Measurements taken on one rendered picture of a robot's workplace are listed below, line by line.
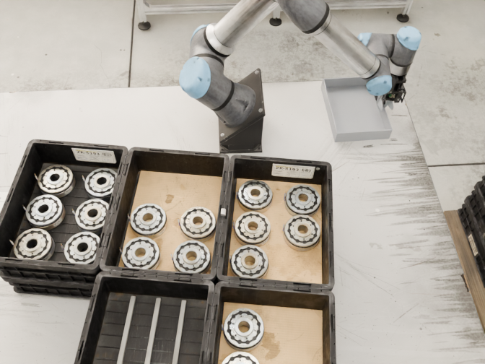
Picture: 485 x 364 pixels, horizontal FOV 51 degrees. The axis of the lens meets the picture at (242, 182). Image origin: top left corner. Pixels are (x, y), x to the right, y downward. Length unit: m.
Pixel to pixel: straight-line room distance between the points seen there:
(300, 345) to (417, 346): 0.37
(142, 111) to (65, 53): 1.45
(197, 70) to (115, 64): 1.61
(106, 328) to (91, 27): 2.39
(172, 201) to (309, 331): 0.54
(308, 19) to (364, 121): 0.65
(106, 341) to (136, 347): 0.08
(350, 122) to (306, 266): 0.68
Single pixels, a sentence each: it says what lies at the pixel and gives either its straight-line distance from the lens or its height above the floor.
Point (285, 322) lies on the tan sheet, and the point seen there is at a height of 0.83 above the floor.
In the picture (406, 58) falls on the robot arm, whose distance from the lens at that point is 1.76.
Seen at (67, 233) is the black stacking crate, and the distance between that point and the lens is 1.56.
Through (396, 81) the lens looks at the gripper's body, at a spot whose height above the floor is 0.92.
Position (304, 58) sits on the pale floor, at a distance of 3.21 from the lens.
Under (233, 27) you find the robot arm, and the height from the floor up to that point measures 1.11.
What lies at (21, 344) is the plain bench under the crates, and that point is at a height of 0.70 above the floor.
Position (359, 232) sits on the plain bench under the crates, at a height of 0.70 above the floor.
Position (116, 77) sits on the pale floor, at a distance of 3.11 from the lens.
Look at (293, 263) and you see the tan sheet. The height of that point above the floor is 0.83.
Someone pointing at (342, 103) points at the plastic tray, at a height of 0.70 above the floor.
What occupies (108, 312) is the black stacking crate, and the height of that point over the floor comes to 0.83.
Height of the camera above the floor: 2.14
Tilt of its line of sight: 56 degrees down
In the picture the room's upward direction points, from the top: 2 degrees clockwise
